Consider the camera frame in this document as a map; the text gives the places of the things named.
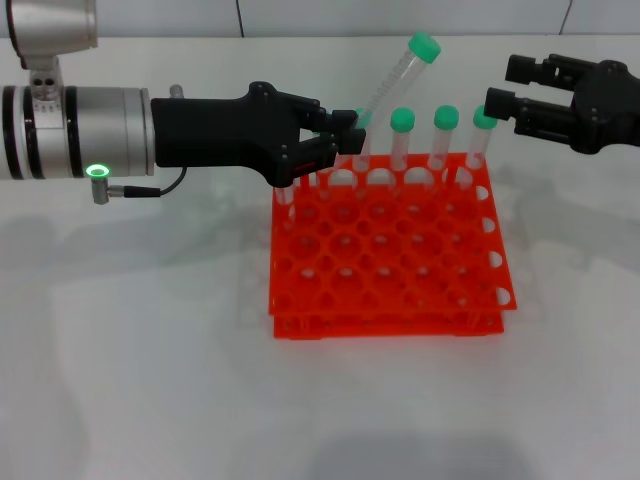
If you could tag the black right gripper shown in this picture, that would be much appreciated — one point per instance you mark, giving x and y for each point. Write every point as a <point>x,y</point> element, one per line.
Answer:
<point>610,110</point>

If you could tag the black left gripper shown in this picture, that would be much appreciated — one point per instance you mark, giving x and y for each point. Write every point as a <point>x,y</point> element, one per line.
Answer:
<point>215,132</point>

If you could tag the green-capped test tube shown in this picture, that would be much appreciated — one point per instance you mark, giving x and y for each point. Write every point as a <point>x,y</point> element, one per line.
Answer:
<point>402,120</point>
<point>446,117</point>
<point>324,187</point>
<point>480,125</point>
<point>424,47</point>
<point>361,172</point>
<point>285,200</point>

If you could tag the orange test tube rack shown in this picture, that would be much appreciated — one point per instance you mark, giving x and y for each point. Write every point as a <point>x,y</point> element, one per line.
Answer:
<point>390,300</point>

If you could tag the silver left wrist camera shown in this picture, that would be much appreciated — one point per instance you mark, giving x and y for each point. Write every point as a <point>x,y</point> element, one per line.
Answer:
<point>50,25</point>

